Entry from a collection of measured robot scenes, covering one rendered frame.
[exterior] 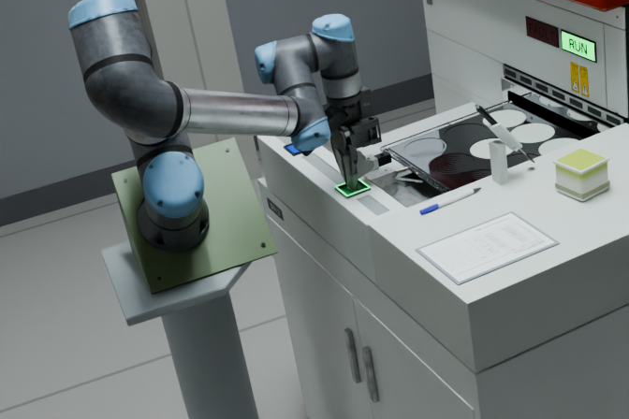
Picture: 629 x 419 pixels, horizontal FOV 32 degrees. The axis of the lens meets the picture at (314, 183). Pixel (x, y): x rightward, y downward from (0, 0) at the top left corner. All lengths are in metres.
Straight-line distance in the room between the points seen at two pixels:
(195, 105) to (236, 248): 0.57
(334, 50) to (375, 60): 2.77
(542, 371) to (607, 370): 0.15
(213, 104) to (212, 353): 0.75
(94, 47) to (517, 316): 0.84
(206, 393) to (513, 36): 1.09
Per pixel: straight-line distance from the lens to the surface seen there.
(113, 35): 1.79
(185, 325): 2.38
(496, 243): 1.97
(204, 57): 4.29
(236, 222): 2.34
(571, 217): 2.04
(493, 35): 2.71
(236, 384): 2.50
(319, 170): 2.34
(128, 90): 1.76
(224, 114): 1.87
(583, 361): 2.05
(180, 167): 2.13
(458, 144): 2.49
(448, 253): 1.95
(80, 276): 4.14
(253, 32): 4.61
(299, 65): 2.05
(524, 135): 2.50
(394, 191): 2.37
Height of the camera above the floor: 1.99
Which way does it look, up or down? 27 degrees down
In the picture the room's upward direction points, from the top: 10 degrees counter-clockwise
